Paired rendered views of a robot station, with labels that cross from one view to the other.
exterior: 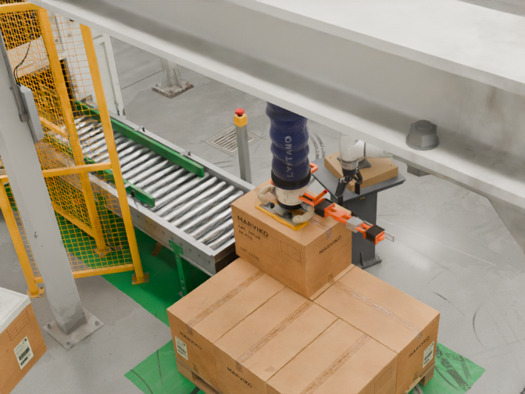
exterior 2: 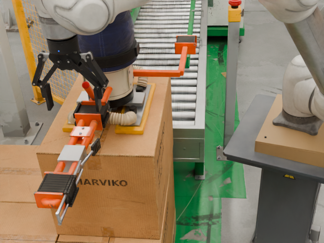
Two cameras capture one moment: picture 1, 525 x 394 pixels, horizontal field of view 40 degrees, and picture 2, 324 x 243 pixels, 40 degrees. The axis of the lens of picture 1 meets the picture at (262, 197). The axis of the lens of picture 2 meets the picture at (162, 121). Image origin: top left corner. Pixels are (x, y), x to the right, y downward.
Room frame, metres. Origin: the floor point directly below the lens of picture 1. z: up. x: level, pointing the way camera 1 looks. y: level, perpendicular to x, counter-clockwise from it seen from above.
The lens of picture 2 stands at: (2.57, -1.40, 1.83)
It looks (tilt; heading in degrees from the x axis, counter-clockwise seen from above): 34 degrees down; 50
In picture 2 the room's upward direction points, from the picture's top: 3 degrees counter-clockwise
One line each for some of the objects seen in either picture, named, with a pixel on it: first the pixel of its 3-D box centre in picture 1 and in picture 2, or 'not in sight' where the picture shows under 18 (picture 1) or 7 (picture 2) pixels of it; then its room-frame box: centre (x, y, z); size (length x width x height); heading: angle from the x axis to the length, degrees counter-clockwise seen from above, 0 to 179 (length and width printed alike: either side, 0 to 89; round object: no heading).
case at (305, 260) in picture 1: (291, 234); (117, 147); (3.36, -0.16, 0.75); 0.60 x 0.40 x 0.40; 43
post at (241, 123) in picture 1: (245, 174); (230, 88); (4.38, 0.11, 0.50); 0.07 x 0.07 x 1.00; 43
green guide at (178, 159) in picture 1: (138, 134); (196, 16); (4.92, 0.93, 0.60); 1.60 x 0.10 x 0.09; 43
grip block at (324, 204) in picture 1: (324, 207); (91, 114); (3.17, -0.34, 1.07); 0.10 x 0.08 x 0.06; 132
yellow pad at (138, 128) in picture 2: not in sight; (136, 102); (3.42, -0.24, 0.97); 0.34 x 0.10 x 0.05; 42
